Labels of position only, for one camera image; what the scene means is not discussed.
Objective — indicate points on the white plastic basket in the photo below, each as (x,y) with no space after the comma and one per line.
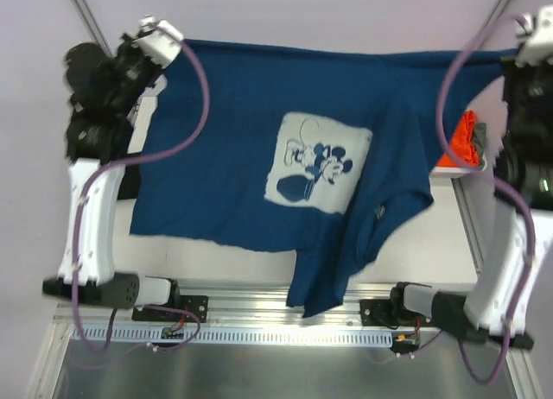
(455,173)

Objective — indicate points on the orange t shirt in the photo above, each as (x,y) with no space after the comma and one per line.
(462,141)

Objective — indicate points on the folded black t shirt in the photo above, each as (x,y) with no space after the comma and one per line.
(130,184)

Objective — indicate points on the white slotted cable duct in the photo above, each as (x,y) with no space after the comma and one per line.
(278,335)

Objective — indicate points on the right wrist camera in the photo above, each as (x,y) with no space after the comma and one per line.
(534,36)

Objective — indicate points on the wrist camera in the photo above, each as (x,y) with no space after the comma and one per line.
(159,40)
(534,36)

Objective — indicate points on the aluminium mounting rail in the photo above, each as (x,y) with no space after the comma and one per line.
(233,304)

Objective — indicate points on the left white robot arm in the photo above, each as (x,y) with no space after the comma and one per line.
(104,91)

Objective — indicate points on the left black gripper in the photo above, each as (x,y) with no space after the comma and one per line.
(141,75)

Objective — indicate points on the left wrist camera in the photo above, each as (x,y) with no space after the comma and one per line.
(159,40)

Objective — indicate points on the grey t shirt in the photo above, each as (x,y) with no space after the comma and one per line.
(479,141)

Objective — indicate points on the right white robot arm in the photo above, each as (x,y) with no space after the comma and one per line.
(495,309)

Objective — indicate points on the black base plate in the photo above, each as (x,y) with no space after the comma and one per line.
(195,304)
(381,312)

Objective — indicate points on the blue t shirt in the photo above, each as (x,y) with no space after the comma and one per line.
(325,154)

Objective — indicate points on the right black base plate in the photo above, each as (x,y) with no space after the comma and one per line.
(381,312)

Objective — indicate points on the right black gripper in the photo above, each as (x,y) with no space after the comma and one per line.
(519,81)

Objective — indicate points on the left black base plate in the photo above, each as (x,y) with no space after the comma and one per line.
(195,304)

